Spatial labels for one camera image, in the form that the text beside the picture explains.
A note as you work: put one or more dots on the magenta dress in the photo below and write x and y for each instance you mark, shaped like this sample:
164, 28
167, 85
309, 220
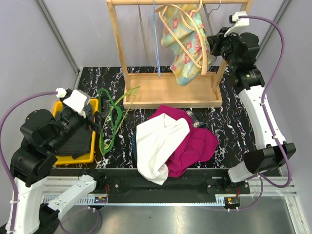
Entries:
198, 146

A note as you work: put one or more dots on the blue denim cloth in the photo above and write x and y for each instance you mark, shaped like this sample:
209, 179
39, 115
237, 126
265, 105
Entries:
88, 110

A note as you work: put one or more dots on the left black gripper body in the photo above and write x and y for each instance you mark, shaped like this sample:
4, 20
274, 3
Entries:
96, 125

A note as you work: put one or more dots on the colourful floral shirt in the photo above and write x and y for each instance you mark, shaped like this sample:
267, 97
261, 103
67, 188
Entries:
185, 48

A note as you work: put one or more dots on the wooden clothes rack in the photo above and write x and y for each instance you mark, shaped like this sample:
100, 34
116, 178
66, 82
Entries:
150, 90

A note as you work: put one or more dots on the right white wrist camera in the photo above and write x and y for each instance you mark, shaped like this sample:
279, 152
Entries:
239, 23

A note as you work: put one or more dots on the white garment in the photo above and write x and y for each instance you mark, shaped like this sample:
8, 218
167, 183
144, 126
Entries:
156, 140

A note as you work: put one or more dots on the light blue hanger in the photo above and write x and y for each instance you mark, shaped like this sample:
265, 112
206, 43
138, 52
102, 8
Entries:
152, 19

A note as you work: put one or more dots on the cream wooden hanger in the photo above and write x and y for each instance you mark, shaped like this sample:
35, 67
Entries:
195, 36

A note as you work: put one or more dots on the navy plaid skirt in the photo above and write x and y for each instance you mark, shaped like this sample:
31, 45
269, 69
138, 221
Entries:
196, 122

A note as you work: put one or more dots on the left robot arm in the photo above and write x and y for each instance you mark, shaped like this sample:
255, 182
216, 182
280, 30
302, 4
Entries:
31, 164

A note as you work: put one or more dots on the dark grey striped cloth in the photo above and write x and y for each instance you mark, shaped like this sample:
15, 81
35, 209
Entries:
78, 145

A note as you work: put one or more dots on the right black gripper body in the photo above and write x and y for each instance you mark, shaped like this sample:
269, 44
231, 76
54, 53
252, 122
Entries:
224, 46

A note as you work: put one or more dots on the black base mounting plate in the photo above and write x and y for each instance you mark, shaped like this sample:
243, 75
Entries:
195, 186

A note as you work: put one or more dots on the teal transparent plastic basin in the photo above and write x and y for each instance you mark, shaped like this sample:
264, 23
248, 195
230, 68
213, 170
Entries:
134, 146

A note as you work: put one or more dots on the yellow plastic tray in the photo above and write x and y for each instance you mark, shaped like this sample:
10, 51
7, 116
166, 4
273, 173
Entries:
85, 158

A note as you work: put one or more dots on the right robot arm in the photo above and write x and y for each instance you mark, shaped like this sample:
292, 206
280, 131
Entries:
272, 149

